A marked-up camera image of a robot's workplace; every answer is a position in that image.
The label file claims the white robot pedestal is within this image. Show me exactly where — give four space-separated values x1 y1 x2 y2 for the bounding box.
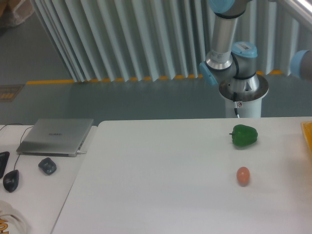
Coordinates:
219 74 269 118

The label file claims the white corrugated partition screen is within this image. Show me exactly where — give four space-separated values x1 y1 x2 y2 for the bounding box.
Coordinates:
32 0 312 82

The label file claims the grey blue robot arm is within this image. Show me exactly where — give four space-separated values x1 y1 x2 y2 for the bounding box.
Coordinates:
200 0 312 83

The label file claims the clear bag with items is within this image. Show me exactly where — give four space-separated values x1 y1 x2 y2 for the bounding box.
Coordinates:
0 0 34 28

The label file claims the green bell pepper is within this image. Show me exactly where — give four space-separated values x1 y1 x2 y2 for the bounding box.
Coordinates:
230 124 258 147

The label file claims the black keyboard corner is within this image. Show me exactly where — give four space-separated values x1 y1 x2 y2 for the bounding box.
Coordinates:
0 151 10 178

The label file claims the black mouse cable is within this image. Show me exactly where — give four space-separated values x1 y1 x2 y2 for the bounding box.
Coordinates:
0 123 34 172

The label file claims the silver closed laptop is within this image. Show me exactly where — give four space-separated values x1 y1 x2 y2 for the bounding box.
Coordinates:
17 118 94 157

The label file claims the brown egg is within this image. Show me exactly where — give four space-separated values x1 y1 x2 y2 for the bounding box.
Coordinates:
236 167 250 186

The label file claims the yellow plastic basket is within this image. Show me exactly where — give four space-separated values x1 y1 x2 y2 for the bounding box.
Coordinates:
300 121 312 155

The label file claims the brown floor sign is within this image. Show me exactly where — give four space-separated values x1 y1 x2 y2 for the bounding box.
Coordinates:
0 84 24 102

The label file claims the black computer mouse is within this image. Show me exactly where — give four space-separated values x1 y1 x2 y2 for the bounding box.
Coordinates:
3 170 20 193

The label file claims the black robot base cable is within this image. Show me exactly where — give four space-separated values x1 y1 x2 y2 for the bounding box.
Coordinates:
233 91 241 119

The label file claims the white yellow cloth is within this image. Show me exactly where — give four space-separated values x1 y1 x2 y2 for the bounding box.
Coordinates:
0 200 29 234

